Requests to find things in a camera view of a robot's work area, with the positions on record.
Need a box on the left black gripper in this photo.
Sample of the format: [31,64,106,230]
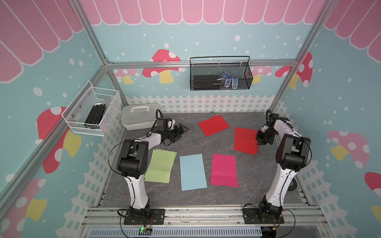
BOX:
[164,123,189,142]

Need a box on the red paper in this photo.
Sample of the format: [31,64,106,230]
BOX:
[234,128,258,155]
[198,115,230,136]

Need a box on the large green paper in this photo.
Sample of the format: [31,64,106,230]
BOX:
[144,149,177,183]

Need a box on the blue paper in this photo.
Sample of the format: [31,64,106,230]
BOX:
[180,154,207,191]

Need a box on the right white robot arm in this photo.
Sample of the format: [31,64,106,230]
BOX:
[256,109,312,221]

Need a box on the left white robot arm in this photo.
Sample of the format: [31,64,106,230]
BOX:
[116,109,189,225]

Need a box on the white plastic storage box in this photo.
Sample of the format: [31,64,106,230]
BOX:
[121,103,160,131]

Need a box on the black tape roll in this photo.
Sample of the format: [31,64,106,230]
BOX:
[288,179,297,191]

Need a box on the black box in mesh basket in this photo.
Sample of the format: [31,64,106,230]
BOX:
[190,75,222,91]

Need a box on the blue white item in basket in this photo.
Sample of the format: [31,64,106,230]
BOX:
[216,71,239,89]

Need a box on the green lit circuit board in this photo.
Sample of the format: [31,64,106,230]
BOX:
[139,227,153,236]

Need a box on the black mesh wall basket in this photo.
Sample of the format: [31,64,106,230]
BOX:
[189,56,253,91]

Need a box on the black block in wire basket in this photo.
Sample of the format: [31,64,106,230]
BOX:
[84,104,106,129]

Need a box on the white wire wall basket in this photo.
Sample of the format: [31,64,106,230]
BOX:
[62,81,122,136]

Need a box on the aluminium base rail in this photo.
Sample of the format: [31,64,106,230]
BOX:
[77,204,334,238]

